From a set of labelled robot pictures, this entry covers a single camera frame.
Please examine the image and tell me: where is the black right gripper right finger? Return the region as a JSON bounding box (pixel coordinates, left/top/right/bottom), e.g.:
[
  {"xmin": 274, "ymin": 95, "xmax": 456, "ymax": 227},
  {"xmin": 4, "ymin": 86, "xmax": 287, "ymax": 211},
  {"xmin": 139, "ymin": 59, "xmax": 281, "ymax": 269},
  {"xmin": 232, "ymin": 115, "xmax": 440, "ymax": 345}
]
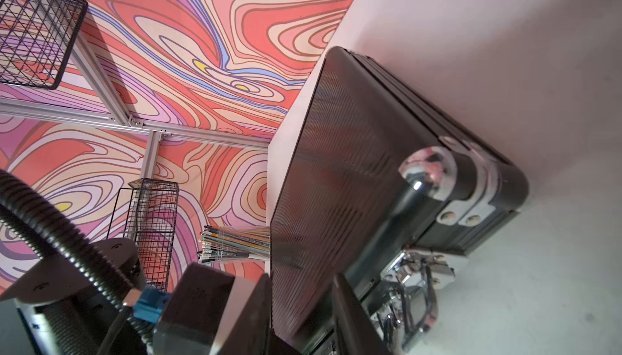
[{"xmin": 331, "ymin": 273, "xmax": 390, "ymax": 355}]

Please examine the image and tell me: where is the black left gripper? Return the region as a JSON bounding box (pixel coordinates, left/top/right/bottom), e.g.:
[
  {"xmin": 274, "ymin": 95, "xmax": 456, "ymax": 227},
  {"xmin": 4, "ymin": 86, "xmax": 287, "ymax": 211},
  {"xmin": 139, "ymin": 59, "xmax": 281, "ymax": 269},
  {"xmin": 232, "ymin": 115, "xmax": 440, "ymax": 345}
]
[{"xmin": 153, "ymin": 264, "xmax": 236, "ymax": 354}]

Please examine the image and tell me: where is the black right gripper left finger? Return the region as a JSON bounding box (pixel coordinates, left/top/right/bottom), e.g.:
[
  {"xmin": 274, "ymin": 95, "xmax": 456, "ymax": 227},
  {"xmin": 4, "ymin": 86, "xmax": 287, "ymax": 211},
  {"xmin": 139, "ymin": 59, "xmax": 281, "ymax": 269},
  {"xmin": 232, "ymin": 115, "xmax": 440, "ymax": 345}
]
[{"xmin": 209, "ymin": 273, "xmax": 271, "ymax": 354}]

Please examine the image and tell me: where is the black poker set case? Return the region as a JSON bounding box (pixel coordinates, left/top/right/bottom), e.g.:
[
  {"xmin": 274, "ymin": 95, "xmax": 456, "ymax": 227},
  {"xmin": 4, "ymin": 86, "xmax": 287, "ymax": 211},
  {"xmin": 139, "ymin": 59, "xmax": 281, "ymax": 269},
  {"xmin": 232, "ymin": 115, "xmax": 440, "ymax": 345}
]
[{"xmin": 271, "ymin": 47, "xmax": 530, "ymax": 354}]

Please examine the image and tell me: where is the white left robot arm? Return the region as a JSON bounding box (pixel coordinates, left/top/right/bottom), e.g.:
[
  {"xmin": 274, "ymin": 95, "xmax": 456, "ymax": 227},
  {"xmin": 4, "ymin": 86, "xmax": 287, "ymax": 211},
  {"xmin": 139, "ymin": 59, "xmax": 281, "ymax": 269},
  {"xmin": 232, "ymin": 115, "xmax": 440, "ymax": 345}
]
[{"xmin": 1, "ymin": 172, "xmax": 271, "ymax": 354}]

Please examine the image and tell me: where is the clear plastic pencil jar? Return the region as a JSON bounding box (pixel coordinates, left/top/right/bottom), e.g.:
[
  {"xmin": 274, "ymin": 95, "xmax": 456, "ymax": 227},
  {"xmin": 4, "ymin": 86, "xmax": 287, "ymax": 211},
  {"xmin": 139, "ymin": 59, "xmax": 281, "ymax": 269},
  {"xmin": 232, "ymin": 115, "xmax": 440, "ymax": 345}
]
[{"xmin": 198, "ymin": 225, "xmax": 271, "ymax": 264}]

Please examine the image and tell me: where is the black wire basket left wall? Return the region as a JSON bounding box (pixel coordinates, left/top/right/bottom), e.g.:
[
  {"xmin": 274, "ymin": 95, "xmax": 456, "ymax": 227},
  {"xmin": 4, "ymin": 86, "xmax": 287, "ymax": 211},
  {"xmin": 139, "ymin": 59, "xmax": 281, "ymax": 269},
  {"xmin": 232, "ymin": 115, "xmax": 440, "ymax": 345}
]
[{"xmin": 105, "ymin": 178, "xmax": 180, "ymax": 291}]

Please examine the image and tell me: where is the black wire basket wall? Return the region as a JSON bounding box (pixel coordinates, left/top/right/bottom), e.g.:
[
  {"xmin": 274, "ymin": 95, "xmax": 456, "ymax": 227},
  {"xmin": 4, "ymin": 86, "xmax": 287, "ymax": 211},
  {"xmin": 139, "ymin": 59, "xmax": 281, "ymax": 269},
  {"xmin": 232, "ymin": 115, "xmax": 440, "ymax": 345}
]
[
  {"xmin": 1, "ymin": 0, "xmax": 88, "ymax": 90},
  {"xmin": 105, "ymin": 178, "xmax": 180, "ymax": 291}
]

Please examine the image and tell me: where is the aluminium frame post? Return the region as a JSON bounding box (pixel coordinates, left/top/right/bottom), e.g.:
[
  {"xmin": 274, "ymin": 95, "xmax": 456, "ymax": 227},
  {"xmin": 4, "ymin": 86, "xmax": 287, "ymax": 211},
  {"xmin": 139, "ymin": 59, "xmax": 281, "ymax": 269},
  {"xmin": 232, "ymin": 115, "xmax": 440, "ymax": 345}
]
[{"xmin": 1, "ymin": 36, "xmax": 270, "ymax": 178}]

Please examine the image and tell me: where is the black wire basket back wall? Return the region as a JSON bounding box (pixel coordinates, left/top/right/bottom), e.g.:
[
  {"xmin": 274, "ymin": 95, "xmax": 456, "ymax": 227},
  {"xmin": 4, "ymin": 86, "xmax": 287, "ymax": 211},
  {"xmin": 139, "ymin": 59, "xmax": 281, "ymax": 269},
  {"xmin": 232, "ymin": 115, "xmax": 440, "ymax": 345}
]
[{"xmin": 1, "ymin": 0, "xmax": 88, "ymax": 90}]

